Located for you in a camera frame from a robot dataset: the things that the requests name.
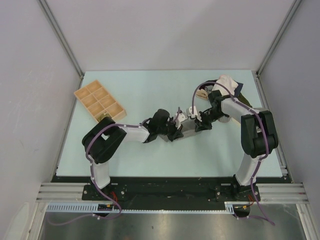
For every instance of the beige rolled garment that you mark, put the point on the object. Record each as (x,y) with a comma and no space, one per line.
(202,94)

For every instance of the pink white garment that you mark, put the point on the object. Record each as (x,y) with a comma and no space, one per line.
(225,85)

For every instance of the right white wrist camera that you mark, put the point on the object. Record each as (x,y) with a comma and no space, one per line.
(193,114)

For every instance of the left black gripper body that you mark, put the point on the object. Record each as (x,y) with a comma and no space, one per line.
(171,130)

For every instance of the grey underwear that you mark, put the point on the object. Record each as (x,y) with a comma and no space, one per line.
(188,129)

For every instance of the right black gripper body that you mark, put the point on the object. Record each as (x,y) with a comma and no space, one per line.
(206,120)

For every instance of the black garment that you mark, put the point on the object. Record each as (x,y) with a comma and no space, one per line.
(206,84)

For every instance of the white slotted cable duct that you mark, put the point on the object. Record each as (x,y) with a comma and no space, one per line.
(103,208)

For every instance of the dark olive garment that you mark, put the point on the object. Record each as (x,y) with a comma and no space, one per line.
(241,98)

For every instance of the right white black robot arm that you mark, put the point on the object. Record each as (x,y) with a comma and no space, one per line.
(258,137)

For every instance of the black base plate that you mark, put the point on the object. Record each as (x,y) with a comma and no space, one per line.
(220,189)

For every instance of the wooden compartment tray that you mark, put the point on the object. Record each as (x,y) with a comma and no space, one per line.
(97,100)

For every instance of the olive rolled garment in tray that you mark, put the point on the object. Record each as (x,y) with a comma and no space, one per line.
(102,116)

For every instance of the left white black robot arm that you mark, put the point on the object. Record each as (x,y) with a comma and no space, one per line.
(102,141)

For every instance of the navy blue garment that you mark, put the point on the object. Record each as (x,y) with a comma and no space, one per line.
(238,89)

